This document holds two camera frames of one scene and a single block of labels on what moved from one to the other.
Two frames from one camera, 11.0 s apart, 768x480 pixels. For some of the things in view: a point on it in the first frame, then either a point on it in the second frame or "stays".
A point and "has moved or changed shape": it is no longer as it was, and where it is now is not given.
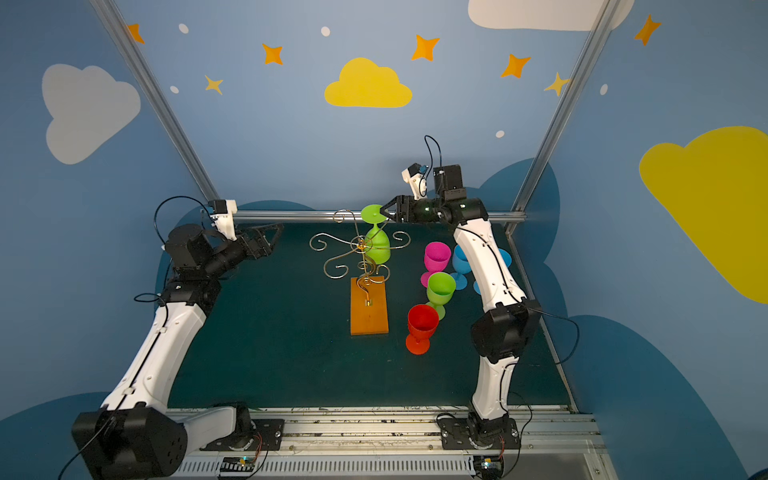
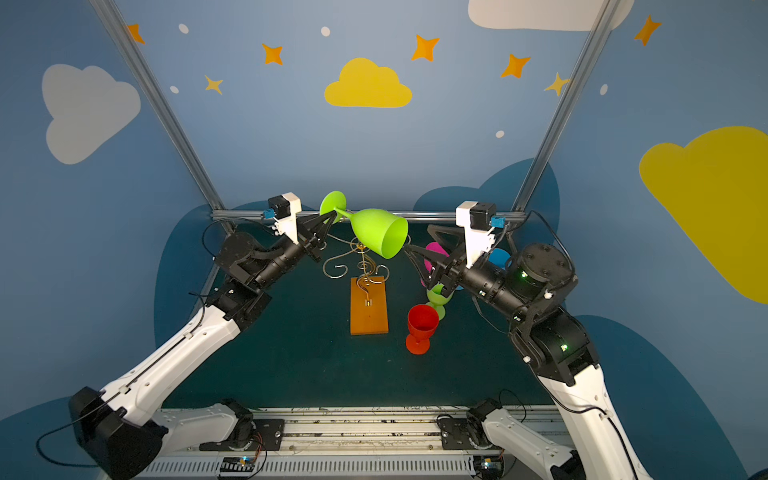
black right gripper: [400, 209] → [454, 269]
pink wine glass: [436, 257] stays
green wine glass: [441, 288] stays
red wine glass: [422, 324] stays
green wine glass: [377, 243] has moved or changed shape
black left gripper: [257, 243] → [306, 232]
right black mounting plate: [455, 434] stays
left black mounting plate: [262, 435] stays
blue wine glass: [507, 259] stays
